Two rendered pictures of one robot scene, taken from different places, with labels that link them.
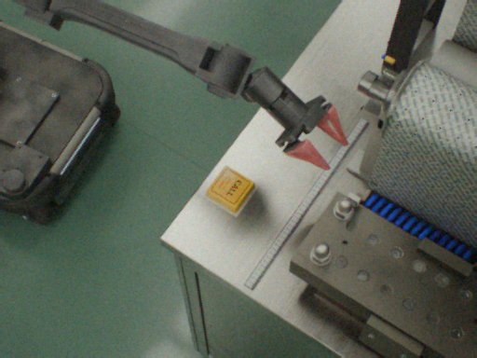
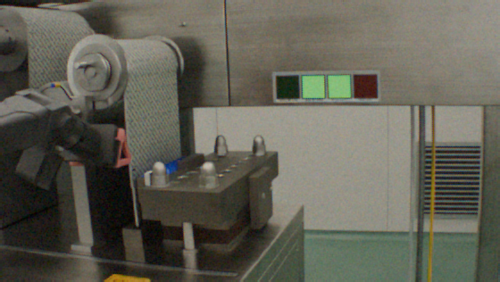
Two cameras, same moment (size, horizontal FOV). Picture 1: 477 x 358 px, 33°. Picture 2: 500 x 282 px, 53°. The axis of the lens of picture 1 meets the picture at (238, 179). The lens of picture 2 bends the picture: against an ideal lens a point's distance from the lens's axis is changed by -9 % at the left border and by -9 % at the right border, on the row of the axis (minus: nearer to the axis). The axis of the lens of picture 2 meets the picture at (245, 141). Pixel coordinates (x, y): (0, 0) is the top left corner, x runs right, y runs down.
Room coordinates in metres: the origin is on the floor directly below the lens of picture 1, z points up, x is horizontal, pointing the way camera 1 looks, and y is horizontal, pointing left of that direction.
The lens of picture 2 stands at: (0.69, 0.82, 1.26)
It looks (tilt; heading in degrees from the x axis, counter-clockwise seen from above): 9 degrees down; 254
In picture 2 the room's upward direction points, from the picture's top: 3 degrees counter-clockwise
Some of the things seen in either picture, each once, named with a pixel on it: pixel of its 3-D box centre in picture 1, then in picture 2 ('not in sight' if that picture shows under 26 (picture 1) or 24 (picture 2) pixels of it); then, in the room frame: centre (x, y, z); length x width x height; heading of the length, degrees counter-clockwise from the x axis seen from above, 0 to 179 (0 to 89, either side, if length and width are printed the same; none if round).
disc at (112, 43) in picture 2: (405, 96); (96, 71); (0.67, -0.27, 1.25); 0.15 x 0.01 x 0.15; 145
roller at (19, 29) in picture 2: not in sight; (40, 40); (0.80, -0.52, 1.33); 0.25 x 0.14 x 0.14; 55
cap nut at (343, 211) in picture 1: (345, 206); (159, 173); (0.57, -0.19, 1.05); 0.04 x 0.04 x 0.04
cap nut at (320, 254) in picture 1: (321, 251); (208, 174); (0.48, -0.14, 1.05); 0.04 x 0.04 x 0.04
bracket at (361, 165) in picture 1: (375, 130); (79, 174); (0.72, -0.25, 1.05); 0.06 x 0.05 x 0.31; 55
